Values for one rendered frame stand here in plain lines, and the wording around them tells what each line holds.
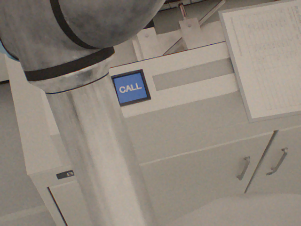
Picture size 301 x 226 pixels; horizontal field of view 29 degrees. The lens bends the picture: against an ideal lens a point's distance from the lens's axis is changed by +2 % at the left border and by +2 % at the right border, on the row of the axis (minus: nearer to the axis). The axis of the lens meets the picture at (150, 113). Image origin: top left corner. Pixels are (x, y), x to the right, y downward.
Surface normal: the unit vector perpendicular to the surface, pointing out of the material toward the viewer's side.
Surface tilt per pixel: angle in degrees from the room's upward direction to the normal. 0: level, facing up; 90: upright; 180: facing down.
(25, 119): 0
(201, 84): 0
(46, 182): 90
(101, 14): 55
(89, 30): 78
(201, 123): 90
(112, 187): 39
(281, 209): 0
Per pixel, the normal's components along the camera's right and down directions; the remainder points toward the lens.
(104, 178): 0.04, 0.26
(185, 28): 0.00, -0.42
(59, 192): 0.26, 0.88
